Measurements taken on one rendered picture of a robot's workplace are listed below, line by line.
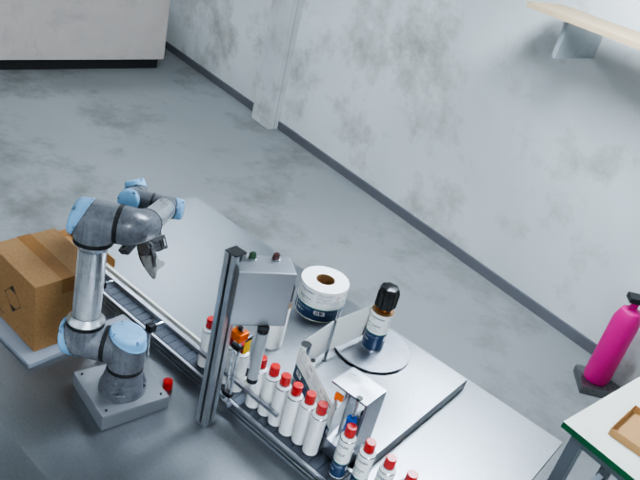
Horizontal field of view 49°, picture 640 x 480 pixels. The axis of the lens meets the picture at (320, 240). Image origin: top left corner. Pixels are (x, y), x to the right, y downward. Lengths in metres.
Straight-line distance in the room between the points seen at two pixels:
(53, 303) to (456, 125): 3.65
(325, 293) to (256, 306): 0.77
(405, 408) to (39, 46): 5.81
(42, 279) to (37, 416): 0.44
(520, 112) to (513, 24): 0.60
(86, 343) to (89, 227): 0.40
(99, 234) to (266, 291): 0.50
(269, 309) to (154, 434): 0.59
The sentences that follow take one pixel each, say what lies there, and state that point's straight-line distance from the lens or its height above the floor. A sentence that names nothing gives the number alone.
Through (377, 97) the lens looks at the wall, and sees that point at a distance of 5.99.
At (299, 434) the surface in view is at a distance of 2.30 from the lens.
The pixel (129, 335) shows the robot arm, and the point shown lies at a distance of 2.27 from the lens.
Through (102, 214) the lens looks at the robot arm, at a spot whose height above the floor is 1.51.
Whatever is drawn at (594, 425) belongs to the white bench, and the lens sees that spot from 3.08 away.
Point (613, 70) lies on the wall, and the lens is 4.75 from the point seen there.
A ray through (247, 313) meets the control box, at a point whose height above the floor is 1.33.
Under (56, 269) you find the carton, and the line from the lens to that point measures 2.53.
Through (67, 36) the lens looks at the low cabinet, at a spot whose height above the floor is 0.34.
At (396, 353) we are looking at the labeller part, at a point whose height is 0.89.
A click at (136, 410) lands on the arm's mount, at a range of 2.38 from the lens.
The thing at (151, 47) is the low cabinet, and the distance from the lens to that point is 8.03.
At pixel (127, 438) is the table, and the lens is 2.35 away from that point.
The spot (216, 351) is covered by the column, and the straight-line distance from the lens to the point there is 2.19.
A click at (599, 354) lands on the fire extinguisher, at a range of 4.61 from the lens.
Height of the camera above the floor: 2.55
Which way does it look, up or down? 29 degrees down
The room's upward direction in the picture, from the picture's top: 14 degrees clockwise
